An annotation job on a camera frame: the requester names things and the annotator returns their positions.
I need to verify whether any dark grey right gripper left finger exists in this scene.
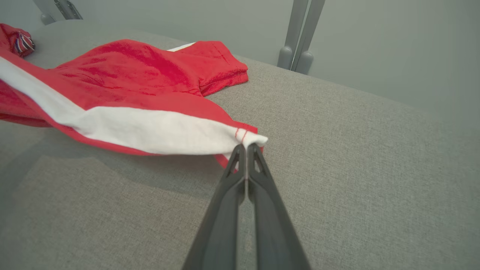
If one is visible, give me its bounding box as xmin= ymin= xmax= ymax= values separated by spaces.
xmin=183 ymin=144 xmax=247 ymax=270

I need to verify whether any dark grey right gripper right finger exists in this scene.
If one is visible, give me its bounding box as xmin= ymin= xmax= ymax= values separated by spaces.
xmin=246 ymin=143 xmax=312 ymax=270

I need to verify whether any red shorts white stripe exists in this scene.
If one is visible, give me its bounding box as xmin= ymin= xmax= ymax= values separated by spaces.
xmin=0 ymin=39 xmax=269 ymax=169

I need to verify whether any grey fabric sofa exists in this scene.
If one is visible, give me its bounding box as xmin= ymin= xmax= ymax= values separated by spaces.
xmin=0 ymin=19 xmax=480 ymax=270

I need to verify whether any grey metal double post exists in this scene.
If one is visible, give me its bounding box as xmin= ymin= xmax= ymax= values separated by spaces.
xmin=277 ymin=0 xmax=326 ymax=75

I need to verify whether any grey metal slanted frame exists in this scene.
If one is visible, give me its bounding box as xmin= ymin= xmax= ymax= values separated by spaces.
xmin=33 ymin=0 xmax=83 ymax=26

